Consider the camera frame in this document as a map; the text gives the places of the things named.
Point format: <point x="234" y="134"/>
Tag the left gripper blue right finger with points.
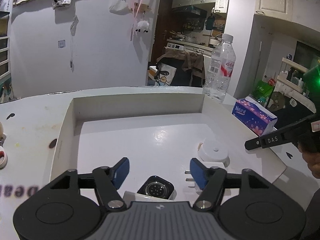
<point x="198" y="172"/>

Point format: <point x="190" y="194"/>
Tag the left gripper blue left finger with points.
<point x="119" y="172"/>

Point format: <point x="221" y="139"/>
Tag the white round tape measure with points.
<point x="212" y="150"/>

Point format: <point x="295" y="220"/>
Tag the black smartwatch body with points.
<point x="157" y="187"/>

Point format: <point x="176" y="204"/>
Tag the white shallow cardboard tray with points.
<point x="159" y="134"/>

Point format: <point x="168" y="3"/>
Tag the orange white small scissors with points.
<point x="3" y="155"/>

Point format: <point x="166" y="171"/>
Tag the gold earbuds case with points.
<point x="1" y="130"/>

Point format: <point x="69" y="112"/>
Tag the person's right hand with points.
<point x="311" y="157"/>

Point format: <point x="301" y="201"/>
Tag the purple floral tissue pack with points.
<point x="254" y="116"/>

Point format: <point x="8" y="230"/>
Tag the clear plastic water bottle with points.
<point x="220" y="69"/>

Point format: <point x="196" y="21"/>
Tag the chair with brown jacket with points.
<point x="190" y="70"/>

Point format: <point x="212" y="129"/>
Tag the white cartoon tote bag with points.
<point x="164" y="75"/>

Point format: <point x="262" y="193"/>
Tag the white sheep plush hanging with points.
<point x="142" y="26"/>

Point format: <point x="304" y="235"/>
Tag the white drawer cabinet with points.
<point x="5" y="58"/>

